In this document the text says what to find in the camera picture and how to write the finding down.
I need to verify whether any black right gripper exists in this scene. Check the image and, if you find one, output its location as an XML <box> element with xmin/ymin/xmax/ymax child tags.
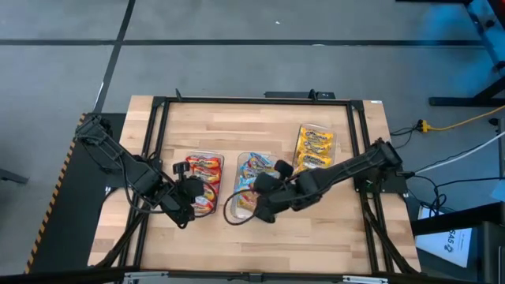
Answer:
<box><xmin>253</xmin><ymin>159</ymin><xmax>316</xmax><ymax>225</ymax></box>

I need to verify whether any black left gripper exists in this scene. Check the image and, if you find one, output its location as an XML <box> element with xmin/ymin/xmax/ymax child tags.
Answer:
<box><xmin>159</xmin><ymin>160</ymin><xmax>205</xmax><ymax>230</ymax></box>

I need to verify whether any clear plastic bin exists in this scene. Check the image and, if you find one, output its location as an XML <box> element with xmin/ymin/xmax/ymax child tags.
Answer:
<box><xmin>292</xmin><ymin>122</ymin><xmax>339</xmax><ymax>175</ymax></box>
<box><xmin>231</xmin><ymin>151</ymin><xmax>279</xmax><ymax>221</ymax></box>
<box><xmin>184</xmin><ymin>151</ymin><xmax>226</xmax><ymax>217</ymax></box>

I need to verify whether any black platform with hazard stripe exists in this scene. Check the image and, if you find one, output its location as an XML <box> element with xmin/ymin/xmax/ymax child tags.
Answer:
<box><xmin>25</xmin><ymin>112</ymin><xmax>139</xmax><ymax>275</ymax></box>

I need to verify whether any dark furniture foot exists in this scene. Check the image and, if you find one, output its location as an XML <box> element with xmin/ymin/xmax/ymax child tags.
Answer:
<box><xmin>0</xmin><ymin>167</ymin><xmax>29</xmax><ymax>185</ymax></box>

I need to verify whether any white paper label sheet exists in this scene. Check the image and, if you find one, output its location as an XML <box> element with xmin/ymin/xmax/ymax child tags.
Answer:
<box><xmin>416</xmin><ymin>226</ymin><xmax>473</xmax><ymax>269</ymax></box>

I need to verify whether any black metal stand leg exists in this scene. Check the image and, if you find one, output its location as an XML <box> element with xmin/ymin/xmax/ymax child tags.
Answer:
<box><xmin>428</xmin><ymin>0</ymin><xmax>505</xmax><ymax>107</ymax></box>

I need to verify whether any black cabinet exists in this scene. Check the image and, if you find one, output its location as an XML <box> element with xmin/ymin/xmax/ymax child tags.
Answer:
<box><xmin>410</xmin><ymin>203</ymin><xmax>505</xmax><ymax>284</ymax></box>

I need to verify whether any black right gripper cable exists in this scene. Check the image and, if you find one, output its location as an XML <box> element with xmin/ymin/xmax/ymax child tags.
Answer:
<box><xmin>223</xmin><ymin>188</ymin><xmax>261</xmax><ymax>226</ymax></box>

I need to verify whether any black aluminium table frame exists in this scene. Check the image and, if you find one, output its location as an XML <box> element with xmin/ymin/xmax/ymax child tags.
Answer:
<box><xmin>90</xmin><ymin>88</ymin><xmax>423</xmax><ymax>283</ymax></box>

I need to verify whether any yellow extension cord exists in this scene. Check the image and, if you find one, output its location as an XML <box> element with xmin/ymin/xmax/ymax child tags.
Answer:
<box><xmin>417</xmin><ymin>104</ymin><xmax>505</xmax><ymax>133</ymax></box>

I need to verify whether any black floor cable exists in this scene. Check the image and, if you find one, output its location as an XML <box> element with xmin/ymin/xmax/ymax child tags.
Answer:
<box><xmin>410</xmin><ymin>175</ymin><xmax>505</xmax><ymax>214</ymax></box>

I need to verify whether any white floor cable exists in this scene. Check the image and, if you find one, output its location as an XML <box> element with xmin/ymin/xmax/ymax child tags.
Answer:
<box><xmin>413</xmin><ymin>129</ymin><xmax>505</xmax><ymax>174</ymax></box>

